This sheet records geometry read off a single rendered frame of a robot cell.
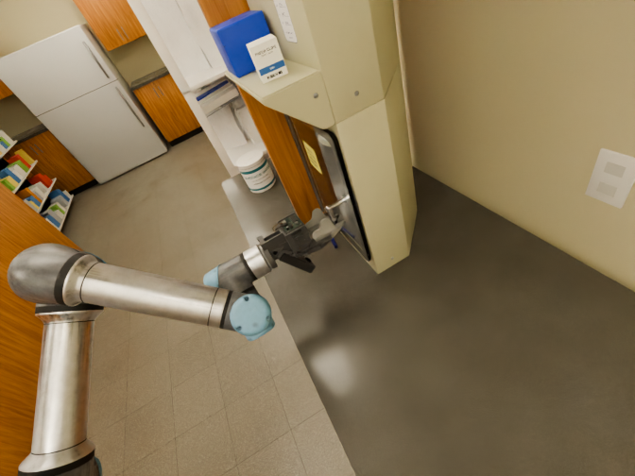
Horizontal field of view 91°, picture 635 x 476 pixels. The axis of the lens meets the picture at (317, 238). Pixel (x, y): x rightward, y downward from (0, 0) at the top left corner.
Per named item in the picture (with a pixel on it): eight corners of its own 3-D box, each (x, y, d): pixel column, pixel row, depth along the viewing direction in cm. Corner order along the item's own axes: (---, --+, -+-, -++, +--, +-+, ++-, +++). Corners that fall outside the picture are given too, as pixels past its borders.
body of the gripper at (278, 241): (307, 224, 72) (261, 250, 70) (319, 249, 77) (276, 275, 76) (296, 210, 77) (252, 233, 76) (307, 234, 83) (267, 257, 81)
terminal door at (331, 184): (325, 212, 110) (283, 101, 84) (371, 263, 88) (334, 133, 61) (323, 212, 110) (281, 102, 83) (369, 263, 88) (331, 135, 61)
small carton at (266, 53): (283, 67, 61) (270, 33, 57) (288, 73, 57) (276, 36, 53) (259, 77, 61) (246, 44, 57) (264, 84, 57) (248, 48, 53)
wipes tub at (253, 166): (271, 173, 152) (258, 145, 142) (280, 183, 143) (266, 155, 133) (247, 185, 151) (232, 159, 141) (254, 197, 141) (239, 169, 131)
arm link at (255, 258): (261, 284, 75) (252, 264, 81) (278, 275, 76) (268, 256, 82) (247, 263, 70) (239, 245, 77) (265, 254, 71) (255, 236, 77)
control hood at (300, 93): (281, 92, 83) (265, 51, 76) (336, 125, 59) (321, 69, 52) (242, 111, 82) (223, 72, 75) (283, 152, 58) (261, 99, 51)
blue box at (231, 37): (266, 54, 74) (249, 9, 68) (280, 59, 67) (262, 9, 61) (229, 72, 73) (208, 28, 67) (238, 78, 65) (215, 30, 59)
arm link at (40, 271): (-12, 224, 51) (280, 288, 59) (32, 238, 61) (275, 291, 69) (-47, 295, 48) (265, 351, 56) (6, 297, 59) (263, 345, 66)
